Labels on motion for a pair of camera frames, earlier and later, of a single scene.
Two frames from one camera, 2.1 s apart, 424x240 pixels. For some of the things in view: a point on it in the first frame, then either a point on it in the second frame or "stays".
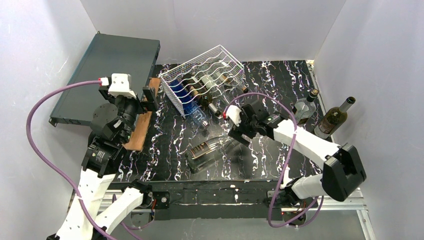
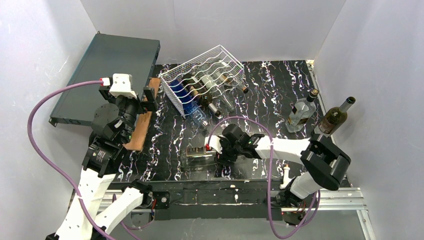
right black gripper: (241, 133) → (224, 149)
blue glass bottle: (193, 111) stays
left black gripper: (147, 99) stays
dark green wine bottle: (201, 93) stays
